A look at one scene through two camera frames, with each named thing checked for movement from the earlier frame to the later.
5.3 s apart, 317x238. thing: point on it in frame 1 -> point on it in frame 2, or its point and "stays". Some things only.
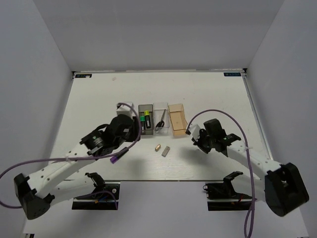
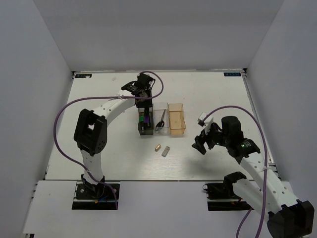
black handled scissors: (161, 123) stays
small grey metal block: (166, 151) stays
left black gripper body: (132, 135) -> (146, 103)
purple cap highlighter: (116, 158) -> (146, 118)
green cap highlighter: (142, 122) stays
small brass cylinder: (158, 146) stays
